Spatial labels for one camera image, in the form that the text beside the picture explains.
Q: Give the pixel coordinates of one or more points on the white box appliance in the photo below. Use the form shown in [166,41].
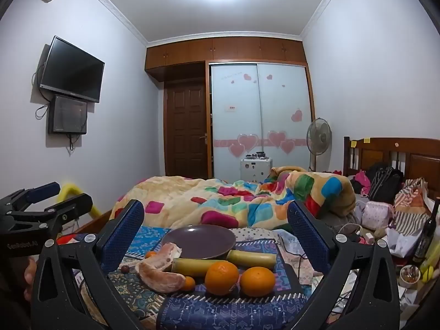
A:
[256,170]

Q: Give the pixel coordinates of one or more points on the small brown date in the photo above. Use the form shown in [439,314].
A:
[124,268]

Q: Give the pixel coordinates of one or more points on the dark patterned mat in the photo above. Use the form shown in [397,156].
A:
[220,312]

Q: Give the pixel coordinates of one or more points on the white crumpled paper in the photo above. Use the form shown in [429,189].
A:
[400,242]

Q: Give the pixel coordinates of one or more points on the black wall television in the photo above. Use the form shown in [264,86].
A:
[72,70]

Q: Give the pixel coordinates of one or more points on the colourful patchwork blanket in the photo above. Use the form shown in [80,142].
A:
[220,196]

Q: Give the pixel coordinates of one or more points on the yellow bananas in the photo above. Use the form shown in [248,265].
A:
[428,270]

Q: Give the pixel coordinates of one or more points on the blue gold patterned cloth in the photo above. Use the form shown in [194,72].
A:
[149,242]

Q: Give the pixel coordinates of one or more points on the yellow sugarcane piece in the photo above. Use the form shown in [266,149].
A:
[189,267]
[251,259]

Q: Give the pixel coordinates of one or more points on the wooden bed headboard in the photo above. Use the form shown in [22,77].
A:
[412,154]

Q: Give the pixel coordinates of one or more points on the large orange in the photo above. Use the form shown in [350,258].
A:
[257,282]
[221,278]

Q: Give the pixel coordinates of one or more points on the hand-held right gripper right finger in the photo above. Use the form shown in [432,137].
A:
[304,237]

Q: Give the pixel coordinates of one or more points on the brown wooden door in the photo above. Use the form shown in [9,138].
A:
[185,130]

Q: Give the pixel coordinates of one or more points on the standing fan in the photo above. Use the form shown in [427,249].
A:
[319,135]

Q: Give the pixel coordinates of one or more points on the white charger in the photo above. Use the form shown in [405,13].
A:
[369,238]

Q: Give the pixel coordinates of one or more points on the dark wine bottle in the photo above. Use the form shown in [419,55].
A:
[426,233]

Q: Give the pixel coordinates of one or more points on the black backpack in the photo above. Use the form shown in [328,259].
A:
[385,180]

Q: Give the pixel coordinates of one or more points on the purple round plate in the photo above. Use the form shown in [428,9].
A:
[197,240]

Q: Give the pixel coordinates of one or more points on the wooden wardrobe with glass doors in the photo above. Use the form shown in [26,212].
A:
[257,110]

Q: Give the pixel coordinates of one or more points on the person's left hand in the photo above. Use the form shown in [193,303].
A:
[30,278]

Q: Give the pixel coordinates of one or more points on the white cup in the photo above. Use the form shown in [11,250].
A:
[409,278]

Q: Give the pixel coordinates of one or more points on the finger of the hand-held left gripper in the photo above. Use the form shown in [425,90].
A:
[74,206]
[41,190]

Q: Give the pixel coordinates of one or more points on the peeled pomelo segment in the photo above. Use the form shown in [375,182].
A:
[160,276]

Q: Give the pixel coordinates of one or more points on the pink dotted bag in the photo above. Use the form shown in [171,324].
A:
[378,215]

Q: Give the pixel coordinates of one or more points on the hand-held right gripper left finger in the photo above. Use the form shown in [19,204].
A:
[127,233]

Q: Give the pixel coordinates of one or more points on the pink clothes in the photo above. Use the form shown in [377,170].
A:
[362,180]

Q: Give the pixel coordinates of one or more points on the yellow foam tube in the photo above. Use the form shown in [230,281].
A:
[68,192]

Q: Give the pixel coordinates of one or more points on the wooden bed frame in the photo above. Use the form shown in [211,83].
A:
[94,221]

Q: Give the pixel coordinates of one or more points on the striped shopping bag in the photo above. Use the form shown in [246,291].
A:
[410,206]

